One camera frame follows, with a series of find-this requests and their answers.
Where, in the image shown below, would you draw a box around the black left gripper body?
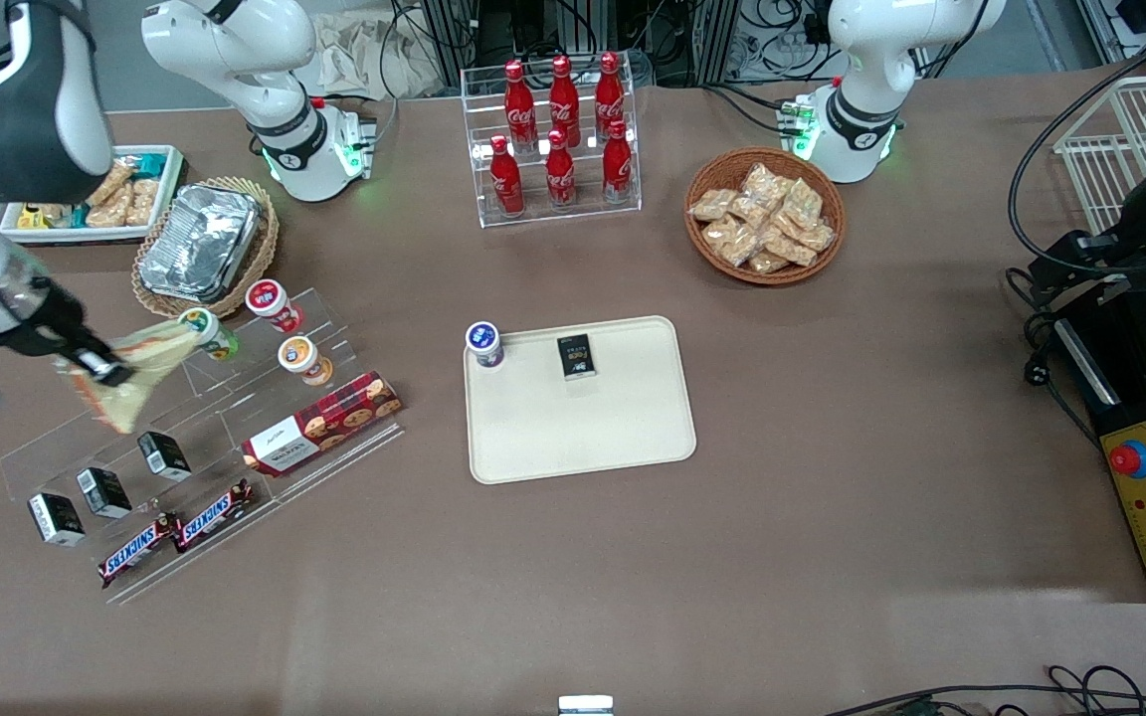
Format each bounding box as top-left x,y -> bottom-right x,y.
1080,197 -> 1146,295

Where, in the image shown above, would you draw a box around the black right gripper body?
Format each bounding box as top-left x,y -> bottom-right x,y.
0,278 -> 92,359

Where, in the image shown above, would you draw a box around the plastic-wrapped triangle sandwich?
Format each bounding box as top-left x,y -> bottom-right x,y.
54,320 -> 201,436

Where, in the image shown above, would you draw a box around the cream plastic serving tray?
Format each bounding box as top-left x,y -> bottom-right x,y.
463,315 -> 698,486

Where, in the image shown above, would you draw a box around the white rectangular snack bin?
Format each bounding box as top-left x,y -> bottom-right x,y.
0,144 -> 186,245

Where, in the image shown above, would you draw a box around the clear acrylic tiered stand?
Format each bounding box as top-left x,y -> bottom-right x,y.
0,288 -> 407,606

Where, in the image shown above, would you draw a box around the small black box gold print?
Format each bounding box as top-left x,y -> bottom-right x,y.
556,333 -> 599,382
76,467 -> 133,520
27,492 -> 87,548
137,431 -> 193,482

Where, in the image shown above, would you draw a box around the green label yogurt cup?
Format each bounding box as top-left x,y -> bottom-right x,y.
178,307 -> 239,362

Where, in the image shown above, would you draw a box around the foil container with foil lid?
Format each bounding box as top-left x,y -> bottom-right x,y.
140,184 -> 266,304

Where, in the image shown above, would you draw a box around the red label yogurt cup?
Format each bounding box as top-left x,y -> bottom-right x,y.
245,279 -> 303,334

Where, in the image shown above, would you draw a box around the Snickers chocolate bar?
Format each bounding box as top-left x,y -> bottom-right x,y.
97,512 -> 181,588
172,478 -> 256,554

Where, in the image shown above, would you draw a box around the orange label yogurt cup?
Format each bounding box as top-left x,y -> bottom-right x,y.
278,335 -> 333,387

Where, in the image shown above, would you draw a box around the wicker basket with foil container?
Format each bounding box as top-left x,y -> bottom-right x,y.
131,177 -> 281,319

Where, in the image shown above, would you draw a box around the red tartan cookie box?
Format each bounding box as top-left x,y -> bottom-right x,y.
241,371 -> 403,478

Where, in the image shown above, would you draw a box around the wicker basket with snack packets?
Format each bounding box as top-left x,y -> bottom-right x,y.
684,147 -> 848,287

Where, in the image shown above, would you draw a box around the blue label yogurt cup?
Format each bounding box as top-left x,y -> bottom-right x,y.
465,320 -> 506,371

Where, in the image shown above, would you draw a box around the beige crumpled cloth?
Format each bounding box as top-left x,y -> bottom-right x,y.
314,10 -> 440,100

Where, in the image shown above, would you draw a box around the red Coca-Cola bottle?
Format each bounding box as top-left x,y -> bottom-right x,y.
545,129 -> 577,210
489,135 -> 525,218
548,55 -> 582,148
503,60 -> 538,152
602,120 -> 635,205
595,52 -> 627,140

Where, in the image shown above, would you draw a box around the clear acrylic bottle rack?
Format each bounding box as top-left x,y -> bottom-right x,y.
461,52 -> 643,230

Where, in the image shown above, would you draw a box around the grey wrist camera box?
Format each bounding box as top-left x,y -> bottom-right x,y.
1070,231 -> 1131,262

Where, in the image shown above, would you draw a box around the silver metal machine handle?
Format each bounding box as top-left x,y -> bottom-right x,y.
1053,316 -> 1123,411

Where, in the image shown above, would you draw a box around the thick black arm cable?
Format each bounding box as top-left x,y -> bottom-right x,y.
1008,20 -> 1146,279

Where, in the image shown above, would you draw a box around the black power cable with plug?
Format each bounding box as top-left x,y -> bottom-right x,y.
1004,267 -> 1106,448

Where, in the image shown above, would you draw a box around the white wire rack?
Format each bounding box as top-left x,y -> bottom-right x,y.
1052,72 -> 1146,237

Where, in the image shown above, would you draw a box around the tangled black cable bundle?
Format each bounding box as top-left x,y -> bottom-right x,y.
722,0 -> 838,86

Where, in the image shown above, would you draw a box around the thin black cable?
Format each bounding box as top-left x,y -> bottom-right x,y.
1046,664 -> 1146,716
822,682 -> 1146,716

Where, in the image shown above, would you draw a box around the aluminium equipment frame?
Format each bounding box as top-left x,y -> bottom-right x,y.
419,0 -> 743,86

